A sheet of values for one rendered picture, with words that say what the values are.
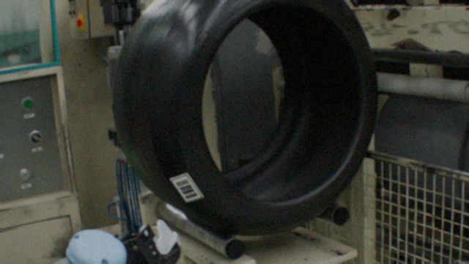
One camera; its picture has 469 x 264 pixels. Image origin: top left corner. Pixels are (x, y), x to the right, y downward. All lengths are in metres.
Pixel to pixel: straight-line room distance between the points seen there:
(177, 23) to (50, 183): 0.82
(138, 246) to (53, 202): 0.86
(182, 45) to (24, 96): 0.74
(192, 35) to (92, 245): 0.51
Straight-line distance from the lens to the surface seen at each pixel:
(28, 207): 1.77
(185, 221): 1.41
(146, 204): 1.53
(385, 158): 1.53
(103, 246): 0.76
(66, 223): 1.80
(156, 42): 1.17
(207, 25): 1.14
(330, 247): 1.49
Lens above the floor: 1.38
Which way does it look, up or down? 12 degrees down
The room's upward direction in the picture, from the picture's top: 5 degrees counter-clockwise
